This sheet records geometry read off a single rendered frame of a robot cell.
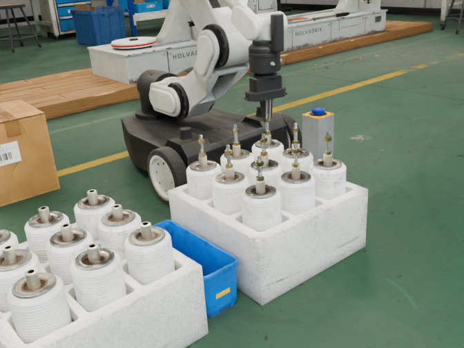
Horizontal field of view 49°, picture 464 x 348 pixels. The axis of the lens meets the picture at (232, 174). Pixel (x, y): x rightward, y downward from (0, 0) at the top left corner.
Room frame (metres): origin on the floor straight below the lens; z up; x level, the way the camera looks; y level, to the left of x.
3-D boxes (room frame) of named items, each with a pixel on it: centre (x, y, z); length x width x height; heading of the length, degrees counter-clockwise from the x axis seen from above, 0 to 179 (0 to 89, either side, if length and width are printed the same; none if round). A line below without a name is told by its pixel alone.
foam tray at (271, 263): (1.26, -0.09, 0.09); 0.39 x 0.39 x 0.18; 37
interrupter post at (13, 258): (0.85, 0.44, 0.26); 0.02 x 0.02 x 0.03
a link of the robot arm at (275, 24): (1.42, -0.13, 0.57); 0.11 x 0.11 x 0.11; 39
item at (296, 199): (1.16, -0.16, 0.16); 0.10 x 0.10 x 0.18
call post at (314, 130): (1.49, -0.27, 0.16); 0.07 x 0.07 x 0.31; 37
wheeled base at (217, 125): (1.95, 0.15, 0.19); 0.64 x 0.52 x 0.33; 37
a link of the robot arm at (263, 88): (1.42, -0.11, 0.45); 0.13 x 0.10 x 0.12; 114
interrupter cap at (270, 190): (1.09, -0.07, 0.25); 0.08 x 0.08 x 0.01
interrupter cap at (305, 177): (1.16, -0.16, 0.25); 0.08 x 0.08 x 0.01
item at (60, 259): (0.93, 0.35, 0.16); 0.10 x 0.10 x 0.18
